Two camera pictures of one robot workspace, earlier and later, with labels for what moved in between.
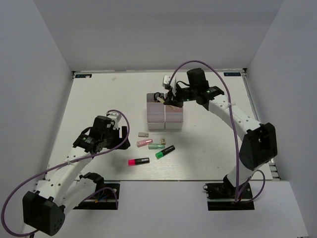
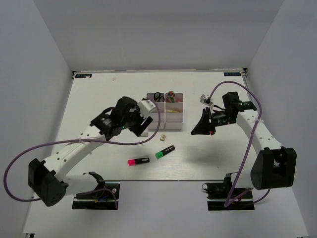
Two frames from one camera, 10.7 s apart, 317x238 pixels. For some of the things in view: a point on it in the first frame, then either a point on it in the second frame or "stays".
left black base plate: (104, 199) stays
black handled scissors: (156, 94) stays
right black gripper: (174, 99) -> (204, 126)
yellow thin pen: (159, 99) -> (172, 111)
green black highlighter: (164, 151) stays
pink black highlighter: (132, 162) stays
